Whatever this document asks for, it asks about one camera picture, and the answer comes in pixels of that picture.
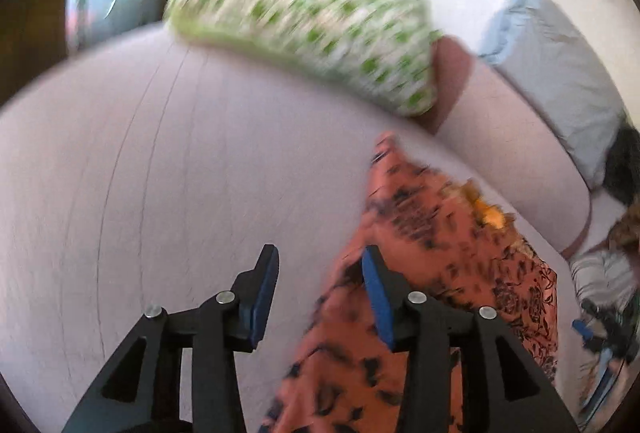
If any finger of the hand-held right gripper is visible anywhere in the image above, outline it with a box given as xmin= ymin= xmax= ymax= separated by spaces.
xmin=572 ymin=319 xmax=596 ymax=344

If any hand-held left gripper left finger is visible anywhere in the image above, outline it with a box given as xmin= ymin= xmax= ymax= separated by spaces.
xmin=61 ymin=243 xmax=280 ymax=433

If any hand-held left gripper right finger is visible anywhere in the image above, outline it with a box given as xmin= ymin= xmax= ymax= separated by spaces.
xmin=361 ymin=244 xmax=581 ymax=433

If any orange black floral garment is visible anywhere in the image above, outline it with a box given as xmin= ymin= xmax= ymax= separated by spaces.
xmin=257 ymin=132 xmax=560 ymax=433

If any white striped cloth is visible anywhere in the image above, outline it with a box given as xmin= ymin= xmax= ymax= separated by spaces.
xmin=570 ymin=249 xmax=638 ymax=314

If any brown patterned cloth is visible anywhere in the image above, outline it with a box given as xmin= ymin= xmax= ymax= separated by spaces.
xmin=607 ymin=210 xmax=640 ymax=255

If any dark fuzzy cloth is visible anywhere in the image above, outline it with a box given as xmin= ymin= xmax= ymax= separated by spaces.
xmin=602 ymin=126 xmax=640 ymax=206

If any pink bolster cushion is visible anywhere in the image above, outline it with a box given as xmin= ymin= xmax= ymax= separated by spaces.
xmin=434 ymin=36 xmax=594 ymax=260

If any grey blue pillow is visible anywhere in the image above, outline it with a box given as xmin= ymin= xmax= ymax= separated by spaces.
xmin=477 ymin=0 xmax=628 ymax=191

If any green white patterned pillow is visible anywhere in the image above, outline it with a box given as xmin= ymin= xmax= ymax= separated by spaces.
xmin=164 ymin=0 xmax=443 ymax=118

